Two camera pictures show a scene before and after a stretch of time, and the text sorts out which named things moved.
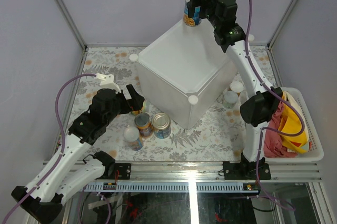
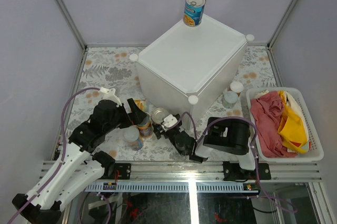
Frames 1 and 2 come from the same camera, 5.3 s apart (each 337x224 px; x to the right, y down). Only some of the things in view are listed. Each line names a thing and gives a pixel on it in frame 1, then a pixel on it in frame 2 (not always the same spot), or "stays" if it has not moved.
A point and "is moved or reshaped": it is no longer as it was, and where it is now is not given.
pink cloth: [274, 146] stays
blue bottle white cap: [131, 135] stays
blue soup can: [161, 123] is moved or reshaped
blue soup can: [195, 21] stays
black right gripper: [196, 0] → [158, 132]
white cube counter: [184, 72] stays
